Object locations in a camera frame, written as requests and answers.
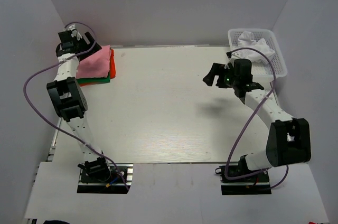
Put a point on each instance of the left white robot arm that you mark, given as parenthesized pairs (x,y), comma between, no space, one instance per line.
(70,103)

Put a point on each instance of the green folded t shirt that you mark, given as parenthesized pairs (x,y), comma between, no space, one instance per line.
(90,81)

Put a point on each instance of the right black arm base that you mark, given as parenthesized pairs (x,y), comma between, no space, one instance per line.
(254,185)

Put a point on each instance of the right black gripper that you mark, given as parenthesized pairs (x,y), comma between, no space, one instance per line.
(216,70)

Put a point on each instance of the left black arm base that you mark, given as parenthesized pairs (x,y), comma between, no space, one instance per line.
(112,183)

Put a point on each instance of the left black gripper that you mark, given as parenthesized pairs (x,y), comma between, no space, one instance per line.
(90,37)

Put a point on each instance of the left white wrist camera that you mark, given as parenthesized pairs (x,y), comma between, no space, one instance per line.
(74,32)

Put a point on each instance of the white crumpled t shirt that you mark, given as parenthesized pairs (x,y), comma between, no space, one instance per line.
(246,40)

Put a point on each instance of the pink t shirt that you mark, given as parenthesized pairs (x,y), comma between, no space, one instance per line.
(96,65)

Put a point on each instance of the orange folded t shirt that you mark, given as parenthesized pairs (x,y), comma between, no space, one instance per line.
(112,65)

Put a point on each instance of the white plastic basket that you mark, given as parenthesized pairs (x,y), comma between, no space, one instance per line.
(262,73)

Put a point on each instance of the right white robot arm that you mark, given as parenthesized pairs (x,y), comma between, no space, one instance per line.
(288,139)

